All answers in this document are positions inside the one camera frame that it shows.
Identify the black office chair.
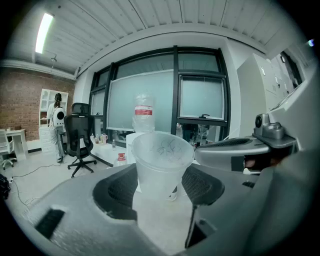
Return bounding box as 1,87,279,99
63,102,98,178

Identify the grey metal locker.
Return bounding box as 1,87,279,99
236,51,305,141

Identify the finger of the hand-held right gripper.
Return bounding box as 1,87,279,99
194,137,271,173

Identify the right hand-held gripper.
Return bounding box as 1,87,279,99
231,65,320,226

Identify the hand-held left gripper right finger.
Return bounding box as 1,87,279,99
174,164,272,256

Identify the white chair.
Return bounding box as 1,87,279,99
0,129,18,171

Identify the dark bag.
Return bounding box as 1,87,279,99
0,173,11,201

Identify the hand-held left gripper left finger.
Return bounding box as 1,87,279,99
23,163,162,256

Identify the white window ledge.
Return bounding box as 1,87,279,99
90,141,137,168

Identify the black floor cable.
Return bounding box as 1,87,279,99
12,162,61,179

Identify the person's right hand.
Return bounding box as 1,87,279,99
243,154,286,172

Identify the white desk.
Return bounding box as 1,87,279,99
0,128,27,161

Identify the grey gripper camera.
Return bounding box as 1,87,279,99
252,113,286,140

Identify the clear plastic cup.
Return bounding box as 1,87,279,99
131,131,196,201

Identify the ceiling strip light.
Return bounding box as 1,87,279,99
34,12,55,55

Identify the thin grey cable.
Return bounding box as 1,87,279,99
11,179,41,207

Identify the black framed window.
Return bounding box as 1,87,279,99
88,45,231,151

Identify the clear water jug with label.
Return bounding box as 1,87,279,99
131,91,156,133

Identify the clear jug with red handle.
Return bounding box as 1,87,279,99
113,152,129,168

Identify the white shelf unit with drawers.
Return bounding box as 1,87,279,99
38,88,69,154

